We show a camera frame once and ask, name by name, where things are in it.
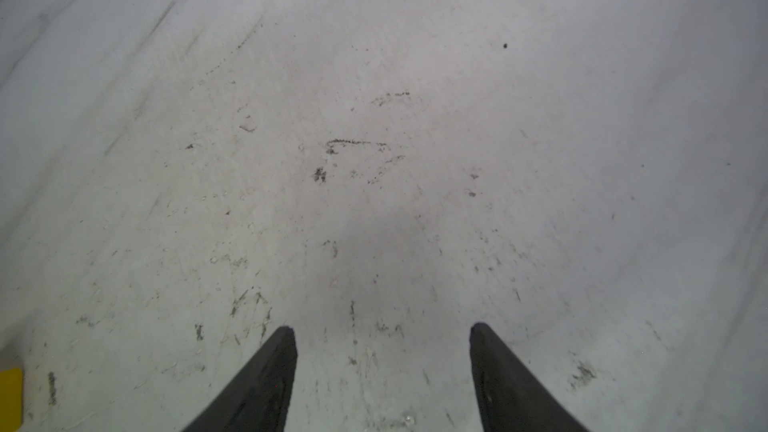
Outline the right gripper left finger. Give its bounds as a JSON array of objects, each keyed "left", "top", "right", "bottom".
[{"left": 185, "top": 326, "right": 298, "bottom": 432}]

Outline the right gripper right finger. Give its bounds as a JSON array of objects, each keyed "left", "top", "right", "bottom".
[{"left": 469, "top": 322, "right": 587, "bottom": 432}]

